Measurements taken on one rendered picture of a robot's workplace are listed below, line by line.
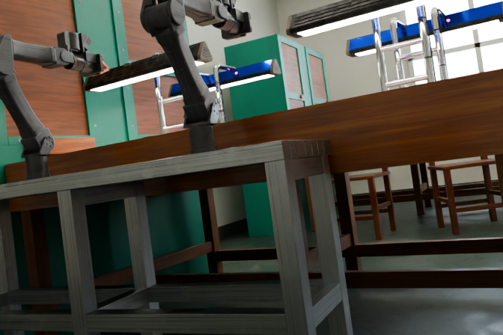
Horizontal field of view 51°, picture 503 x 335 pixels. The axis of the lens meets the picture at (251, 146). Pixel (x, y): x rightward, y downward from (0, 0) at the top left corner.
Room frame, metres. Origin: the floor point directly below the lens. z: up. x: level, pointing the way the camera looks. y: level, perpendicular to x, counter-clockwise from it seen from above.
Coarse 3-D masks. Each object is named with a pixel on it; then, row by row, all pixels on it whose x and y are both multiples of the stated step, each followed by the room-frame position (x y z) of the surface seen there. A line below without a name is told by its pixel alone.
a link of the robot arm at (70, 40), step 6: (60, 36) 1.77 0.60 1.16; (66, 36) 1.77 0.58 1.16; (72, 36) 1.78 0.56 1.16; (78, 36) 1.81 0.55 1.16; (60, 42) 1.77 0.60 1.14; (66, 42) 1.76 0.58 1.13; (72, 42) 1.78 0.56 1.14; (78, 42) 1.80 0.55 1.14; (66, 48) 1.76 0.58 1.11; (72, 48) 1.78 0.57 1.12; (78, 48) 1.80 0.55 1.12; (60, 54) 1.71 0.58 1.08; (66, 54) 1.73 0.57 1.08; (72, 54) 1.75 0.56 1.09; (66, 60) 1.72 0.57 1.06; (72, 60) 1.75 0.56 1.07
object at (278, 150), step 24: (264, 144) 1.07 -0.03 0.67; (288, 144) 1.08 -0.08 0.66; (312, 144) 1.22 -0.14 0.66; (120, 168) 1.23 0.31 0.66; (144, 168) 1.20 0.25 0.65; (168, 168) 1.17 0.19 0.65; (192, 168) 1.14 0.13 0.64; (216, 168) 1.12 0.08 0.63; (0, 192) 1.41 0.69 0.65; (24, 192) 1.37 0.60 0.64; (48, 192) 1.33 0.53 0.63
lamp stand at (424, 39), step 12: (420, 12) 1.67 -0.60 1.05; (372, 24) 1.75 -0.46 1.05; (420, 24) 1.67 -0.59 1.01; (420, 36) 1.68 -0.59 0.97; (384, 48) 1.73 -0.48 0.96; (396, 48) 1.72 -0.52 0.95; (384, 60) 1.75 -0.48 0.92; (432, 60) 1.67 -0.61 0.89; (384, 72) 1.74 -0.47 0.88; (432, 72) 1.67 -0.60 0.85; (384, 84) 1.74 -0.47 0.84; (396, 84) 1.73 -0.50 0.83
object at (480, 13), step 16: (448, 16) 2.00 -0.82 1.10; (464, 16) 1.96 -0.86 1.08; (480, 16) 1.92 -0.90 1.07; (496, 16) 1.89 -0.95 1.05; (384, 32) 2.12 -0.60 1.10; (400, 32) 2.08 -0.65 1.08; (416, 32) 2.04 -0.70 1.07; (432, 32) 2.00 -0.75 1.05; (352, 48) 2.17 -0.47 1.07; (368, 48) 2.13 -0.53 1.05
